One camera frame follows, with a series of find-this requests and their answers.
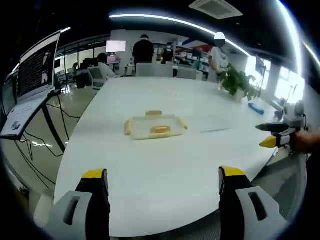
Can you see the bright wall screen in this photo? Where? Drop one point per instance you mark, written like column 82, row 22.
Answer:
column 116, row 46

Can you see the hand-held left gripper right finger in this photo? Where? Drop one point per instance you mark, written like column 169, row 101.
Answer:
column 240, row 215

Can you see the ceiling light strip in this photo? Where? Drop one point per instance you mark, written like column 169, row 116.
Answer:
column 175, row 21

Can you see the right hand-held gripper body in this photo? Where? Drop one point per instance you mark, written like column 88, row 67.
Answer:
column 293, row 116

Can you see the open laptop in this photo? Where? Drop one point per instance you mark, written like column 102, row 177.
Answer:
column 35, row 72

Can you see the white office chair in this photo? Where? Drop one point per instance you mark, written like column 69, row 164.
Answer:
column 97, row 77

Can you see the clear plastic lid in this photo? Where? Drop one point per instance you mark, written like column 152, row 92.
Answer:
column 216, row 123

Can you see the blue flat object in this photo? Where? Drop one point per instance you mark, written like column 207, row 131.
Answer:
column 256, row 108

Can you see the grey mesh office chair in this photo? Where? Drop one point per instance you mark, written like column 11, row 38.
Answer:
column 282, row 180

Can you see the person's right hand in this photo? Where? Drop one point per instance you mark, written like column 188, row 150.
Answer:
column 307, row 141

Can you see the clear box with yellow buckles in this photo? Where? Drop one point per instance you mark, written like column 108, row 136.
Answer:
column 157, row 123

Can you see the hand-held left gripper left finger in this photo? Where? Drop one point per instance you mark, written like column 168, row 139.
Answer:
column 82, row 215

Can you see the green potted plant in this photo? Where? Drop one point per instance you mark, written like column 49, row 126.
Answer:
column 236, row 80

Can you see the ceiling air vent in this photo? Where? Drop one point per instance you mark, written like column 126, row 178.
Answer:
column 216, row 8

